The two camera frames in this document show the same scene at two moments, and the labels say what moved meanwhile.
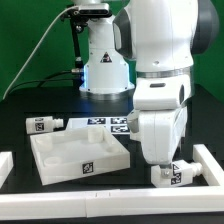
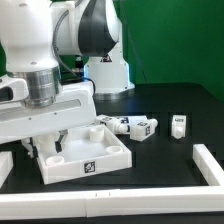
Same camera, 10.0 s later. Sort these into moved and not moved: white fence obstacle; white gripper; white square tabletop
Moved: white gripper
Not moved: white fence obstacle; white square tabletop
